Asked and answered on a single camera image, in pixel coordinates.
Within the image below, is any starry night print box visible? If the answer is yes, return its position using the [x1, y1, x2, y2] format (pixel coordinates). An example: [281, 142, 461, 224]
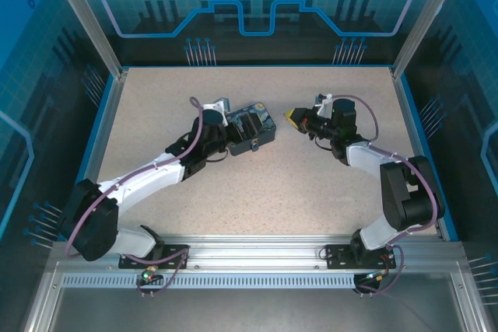
[225, 102, 278, 157]

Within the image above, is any connector with indicator light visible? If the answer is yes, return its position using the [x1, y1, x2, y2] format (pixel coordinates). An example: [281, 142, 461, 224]
[363, 267, 391, 283]
[140, 264, 163, 285]

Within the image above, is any grey metal shelf panel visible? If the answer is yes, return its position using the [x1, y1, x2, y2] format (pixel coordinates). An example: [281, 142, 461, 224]
[46, 287, 468, 332]

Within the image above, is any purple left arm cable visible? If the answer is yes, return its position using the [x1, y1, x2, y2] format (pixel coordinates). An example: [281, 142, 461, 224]
[65, 96, 204, 299]

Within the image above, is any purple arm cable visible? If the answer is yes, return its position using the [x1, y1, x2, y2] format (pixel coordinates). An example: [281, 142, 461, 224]
[330, 93, 437, 297]
[65, 96, 204, 299]

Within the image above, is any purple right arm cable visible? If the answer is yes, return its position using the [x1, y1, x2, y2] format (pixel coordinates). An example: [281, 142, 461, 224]
[330, 93, 437, 297]

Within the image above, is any aluminium table side rail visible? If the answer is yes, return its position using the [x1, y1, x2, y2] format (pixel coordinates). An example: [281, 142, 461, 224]
[64, 68, 130, 243]
[390, 68, 448, 243]

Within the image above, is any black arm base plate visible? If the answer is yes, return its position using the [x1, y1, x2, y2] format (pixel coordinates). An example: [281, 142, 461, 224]
[118, 244, 191, 271]
[324, 243, 398, 271]

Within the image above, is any aluminium front rail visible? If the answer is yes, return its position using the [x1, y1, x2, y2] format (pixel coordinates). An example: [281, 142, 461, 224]
[50, 233, 466, 271]

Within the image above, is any aluminium frame post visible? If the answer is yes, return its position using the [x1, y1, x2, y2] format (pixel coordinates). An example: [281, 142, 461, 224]
[41, 0, 130, 79]
[390, 0, 470, 79]

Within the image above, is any slotted cable duct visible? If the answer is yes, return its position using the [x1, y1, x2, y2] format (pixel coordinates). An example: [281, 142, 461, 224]
[61, 272, 374, 290]

